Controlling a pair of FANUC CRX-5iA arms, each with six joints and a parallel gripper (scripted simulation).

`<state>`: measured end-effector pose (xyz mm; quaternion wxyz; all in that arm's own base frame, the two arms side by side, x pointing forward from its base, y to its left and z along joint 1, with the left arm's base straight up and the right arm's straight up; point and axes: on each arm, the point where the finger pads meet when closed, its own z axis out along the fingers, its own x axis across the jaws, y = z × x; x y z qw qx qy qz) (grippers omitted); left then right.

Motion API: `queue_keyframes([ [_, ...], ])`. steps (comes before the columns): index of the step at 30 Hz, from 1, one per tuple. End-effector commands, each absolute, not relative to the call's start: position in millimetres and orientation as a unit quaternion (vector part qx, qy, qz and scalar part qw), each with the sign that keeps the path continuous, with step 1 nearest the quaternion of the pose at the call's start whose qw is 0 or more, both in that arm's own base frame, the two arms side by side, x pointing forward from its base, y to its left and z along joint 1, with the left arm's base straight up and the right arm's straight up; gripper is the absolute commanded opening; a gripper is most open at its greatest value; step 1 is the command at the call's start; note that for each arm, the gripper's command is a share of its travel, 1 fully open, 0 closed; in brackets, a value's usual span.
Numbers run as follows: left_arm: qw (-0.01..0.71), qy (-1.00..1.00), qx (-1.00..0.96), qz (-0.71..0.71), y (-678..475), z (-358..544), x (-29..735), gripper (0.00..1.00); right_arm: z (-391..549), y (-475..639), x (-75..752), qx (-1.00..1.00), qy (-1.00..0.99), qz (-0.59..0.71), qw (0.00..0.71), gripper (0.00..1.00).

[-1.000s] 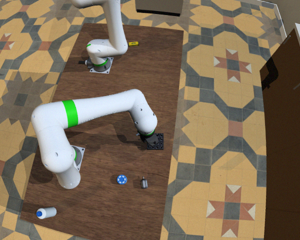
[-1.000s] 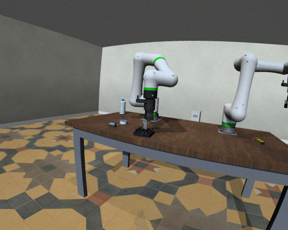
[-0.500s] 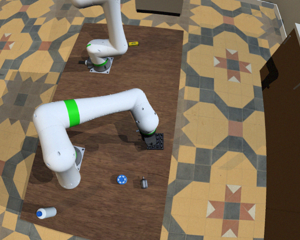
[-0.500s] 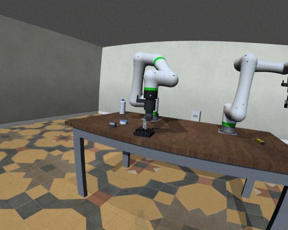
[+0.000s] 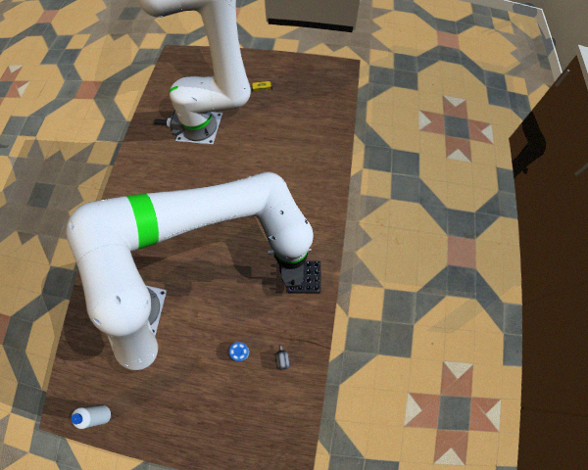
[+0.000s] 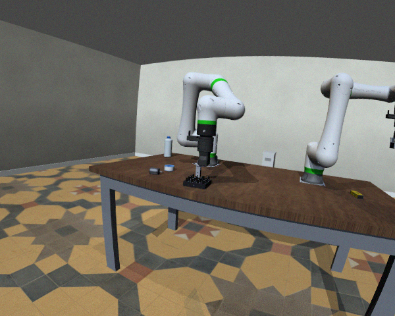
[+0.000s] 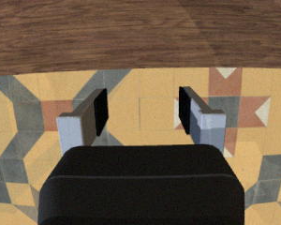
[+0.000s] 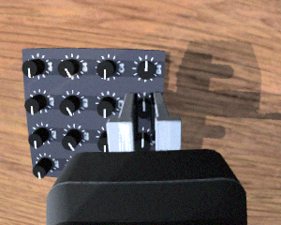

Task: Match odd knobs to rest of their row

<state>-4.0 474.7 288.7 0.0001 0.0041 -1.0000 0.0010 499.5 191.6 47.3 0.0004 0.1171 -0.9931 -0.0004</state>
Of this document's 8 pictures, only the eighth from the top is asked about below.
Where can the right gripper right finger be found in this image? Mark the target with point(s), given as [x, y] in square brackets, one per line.
[166, 129]

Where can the dark grey knob panel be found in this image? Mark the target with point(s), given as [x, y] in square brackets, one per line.
[76, 104]

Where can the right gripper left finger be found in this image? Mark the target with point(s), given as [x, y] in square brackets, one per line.
[120, 131]

